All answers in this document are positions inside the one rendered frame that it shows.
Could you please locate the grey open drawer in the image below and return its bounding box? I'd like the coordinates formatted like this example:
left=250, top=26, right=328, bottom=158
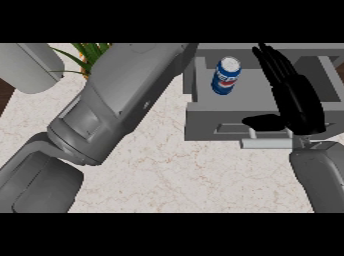
left=182, top=54, right=344, bottom=111

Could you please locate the green leafy plant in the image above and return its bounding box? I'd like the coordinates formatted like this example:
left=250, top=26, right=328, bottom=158
left=49, top=42, right=115, bottom=80

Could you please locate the blue soda can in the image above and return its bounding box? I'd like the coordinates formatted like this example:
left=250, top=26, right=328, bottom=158
left=210, top=56, right=244, bottom=97

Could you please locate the pale grey rounded object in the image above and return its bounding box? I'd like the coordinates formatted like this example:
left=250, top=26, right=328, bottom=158
left=0, top=42, right=67, bottom=95

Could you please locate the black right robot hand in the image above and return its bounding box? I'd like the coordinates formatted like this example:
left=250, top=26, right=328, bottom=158
left=241, top=42, right=329, bottom=136

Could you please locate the grey cabinet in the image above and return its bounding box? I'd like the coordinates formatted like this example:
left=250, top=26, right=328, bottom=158
left=196, top=42, right=344, bottom=103

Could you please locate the grey drawer front with handle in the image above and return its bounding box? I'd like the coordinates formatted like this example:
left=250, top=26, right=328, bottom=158
left=183, top=100, right=344, bottom=150

